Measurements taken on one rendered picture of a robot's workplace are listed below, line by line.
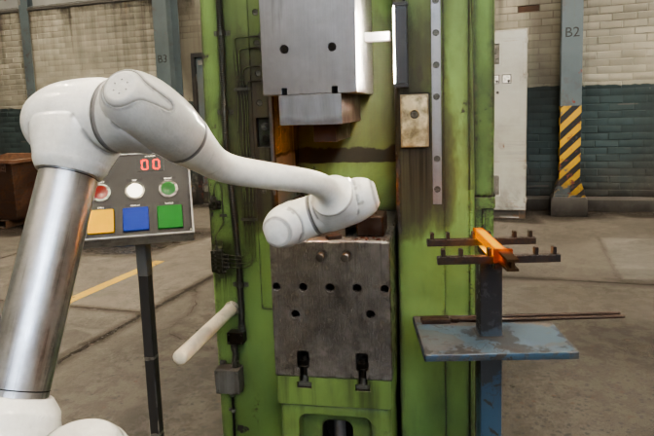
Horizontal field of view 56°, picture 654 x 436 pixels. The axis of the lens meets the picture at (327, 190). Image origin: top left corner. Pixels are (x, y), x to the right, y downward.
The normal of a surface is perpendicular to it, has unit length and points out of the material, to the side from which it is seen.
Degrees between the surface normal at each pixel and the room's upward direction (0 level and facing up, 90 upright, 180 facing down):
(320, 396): 90
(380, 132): 90
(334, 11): 90
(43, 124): 72
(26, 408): 47
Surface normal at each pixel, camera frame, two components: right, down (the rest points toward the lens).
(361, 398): -0.19, 0.14
